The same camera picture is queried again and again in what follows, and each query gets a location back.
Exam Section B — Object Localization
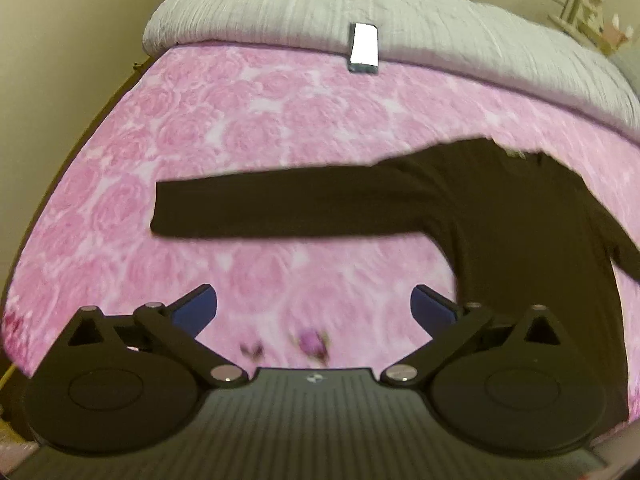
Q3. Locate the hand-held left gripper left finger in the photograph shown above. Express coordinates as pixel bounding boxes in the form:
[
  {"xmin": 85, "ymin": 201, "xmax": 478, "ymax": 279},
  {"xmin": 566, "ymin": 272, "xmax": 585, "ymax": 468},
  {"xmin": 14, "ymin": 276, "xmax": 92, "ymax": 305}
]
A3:
[{"xmin": 55, "ymin": 283, "xmax": 249, "ymax": 389}]

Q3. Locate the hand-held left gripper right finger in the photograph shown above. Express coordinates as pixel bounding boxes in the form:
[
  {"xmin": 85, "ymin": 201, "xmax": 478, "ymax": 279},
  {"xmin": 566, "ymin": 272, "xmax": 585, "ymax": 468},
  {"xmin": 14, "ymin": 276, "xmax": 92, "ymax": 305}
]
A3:
[{"xmin": 380, "ymin": 284, "xmax": 574, "ymax": 389}]

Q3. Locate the black long-sleeve shirt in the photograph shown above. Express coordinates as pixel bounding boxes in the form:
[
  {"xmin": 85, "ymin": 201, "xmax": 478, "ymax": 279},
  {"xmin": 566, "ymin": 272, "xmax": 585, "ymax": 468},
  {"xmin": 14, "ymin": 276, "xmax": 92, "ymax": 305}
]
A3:
[{"xmin": 150, "ymin": 136, "xmax": 640, "ymax": 428}]

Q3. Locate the pink rose-print bed sheet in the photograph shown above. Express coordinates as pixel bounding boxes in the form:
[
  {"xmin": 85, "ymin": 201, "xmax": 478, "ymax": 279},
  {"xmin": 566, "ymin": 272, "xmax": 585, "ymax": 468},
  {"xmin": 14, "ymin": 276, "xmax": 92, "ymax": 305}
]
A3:
[{"xmin": 1, "ymin": 44, "xmax": 640, "ymax": 376}]

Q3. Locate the white rectangular box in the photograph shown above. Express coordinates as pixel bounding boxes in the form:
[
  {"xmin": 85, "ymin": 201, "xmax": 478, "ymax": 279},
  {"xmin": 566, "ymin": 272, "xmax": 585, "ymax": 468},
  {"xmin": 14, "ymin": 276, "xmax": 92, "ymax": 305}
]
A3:
[{"xmin": 347, "ymin": 23, "xmax": 379, "ymax": 73}]

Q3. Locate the grey quilted blanket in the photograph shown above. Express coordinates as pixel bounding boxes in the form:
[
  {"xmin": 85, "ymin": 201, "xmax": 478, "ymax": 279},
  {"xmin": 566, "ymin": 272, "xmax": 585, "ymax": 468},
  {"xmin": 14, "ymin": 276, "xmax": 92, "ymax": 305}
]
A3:
[{"xmin": 142, "ymin": 0, "xmax": 640, "ymax": 131}]

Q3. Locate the white shelf unit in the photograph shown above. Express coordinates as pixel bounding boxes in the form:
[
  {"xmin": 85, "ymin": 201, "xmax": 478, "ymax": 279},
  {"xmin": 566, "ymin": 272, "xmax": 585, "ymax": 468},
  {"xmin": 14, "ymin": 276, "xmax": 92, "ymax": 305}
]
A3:
[{"xmin": 549, "ymin": 0, "xmax": 635, "ymax": 56}]

